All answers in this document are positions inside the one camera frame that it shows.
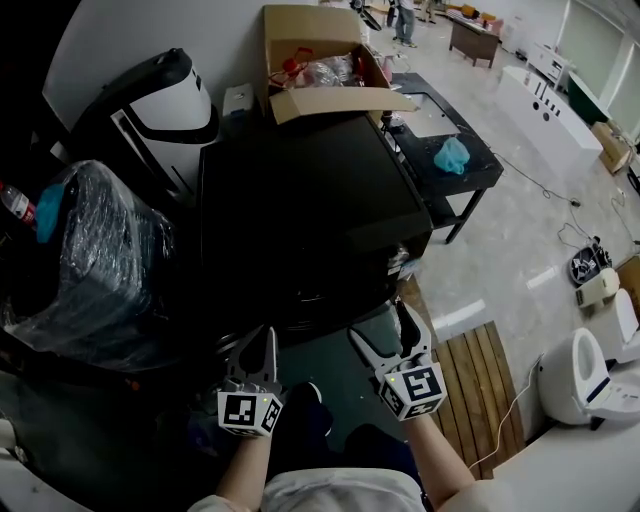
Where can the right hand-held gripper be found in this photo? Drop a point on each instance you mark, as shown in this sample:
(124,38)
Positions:
(415,390)

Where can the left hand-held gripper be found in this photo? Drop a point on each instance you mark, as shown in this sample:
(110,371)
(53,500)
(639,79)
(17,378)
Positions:
(240,412)

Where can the black washing machine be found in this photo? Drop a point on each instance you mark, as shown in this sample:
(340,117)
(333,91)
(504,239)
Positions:
(300,210)

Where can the person's left forearm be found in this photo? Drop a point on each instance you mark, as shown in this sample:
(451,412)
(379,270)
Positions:
(250,465)

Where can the person's right forearm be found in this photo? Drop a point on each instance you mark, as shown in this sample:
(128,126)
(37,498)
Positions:
(440,460)

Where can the wooden slat mat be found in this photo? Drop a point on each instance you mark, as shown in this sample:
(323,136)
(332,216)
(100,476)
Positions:
(475,395)

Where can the person's white shirt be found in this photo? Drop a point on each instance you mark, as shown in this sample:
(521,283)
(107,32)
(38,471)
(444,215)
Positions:
(340,492)

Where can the white toilet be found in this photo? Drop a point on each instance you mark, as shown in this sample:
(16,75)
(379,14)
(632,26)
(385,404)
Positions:
(565,380)
(625,325)

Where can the black sink table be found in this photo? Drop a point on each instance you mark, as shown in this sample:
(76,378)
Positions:
(465,185)

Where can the plastic-wrapped black appliance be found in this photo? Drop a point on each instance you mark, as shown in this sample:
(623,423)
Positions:
(100,270)

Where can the teal cloth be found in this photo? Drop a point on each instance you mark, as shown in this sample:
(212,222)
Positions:
(452,156)

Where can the black round device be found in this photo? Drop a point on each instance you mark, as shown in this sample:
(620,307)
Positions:
(587,262)

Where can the cardboard box white contents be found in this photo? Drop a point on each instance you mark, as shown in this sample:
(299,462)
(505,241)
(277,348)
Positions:
(630,272)

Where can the blue cloth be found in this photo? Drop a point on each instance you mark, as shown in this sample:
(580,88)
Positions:
(50,212)

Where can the small white box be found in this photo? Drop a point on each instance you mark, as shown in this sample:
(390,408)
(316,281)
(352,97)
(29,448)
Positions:
(239,100)

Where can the black and white appliance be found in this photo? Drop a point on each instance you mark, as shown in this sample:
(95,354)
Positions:
(165,110)

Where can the white bathtub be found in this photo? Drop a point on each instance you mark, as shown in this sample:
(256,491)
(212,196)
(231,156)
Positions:
(555,125)

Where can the clear plastic bag red items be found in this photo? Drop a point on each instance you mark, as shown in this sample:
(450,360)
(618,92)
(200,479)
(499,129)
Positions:
(325,70)

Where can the water bottle red label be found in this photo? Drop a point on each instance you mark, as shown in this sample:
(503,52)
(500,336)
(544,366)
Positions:
(17,202)

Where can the brown wooden desk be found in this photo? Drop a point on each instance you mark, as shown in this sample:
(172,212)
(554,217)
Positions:
(472,42)

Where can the green bathtub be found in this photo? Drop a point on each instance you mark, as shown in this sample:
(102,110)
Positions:
(587,97)

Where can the white vanity cabinet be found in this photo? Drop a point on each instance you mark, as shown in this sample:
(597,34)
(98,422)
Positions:
(550,62)

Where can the open cardboard box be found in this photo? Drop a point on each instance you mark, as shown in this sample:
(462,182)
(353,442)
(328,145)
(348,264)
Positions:
(310,30)

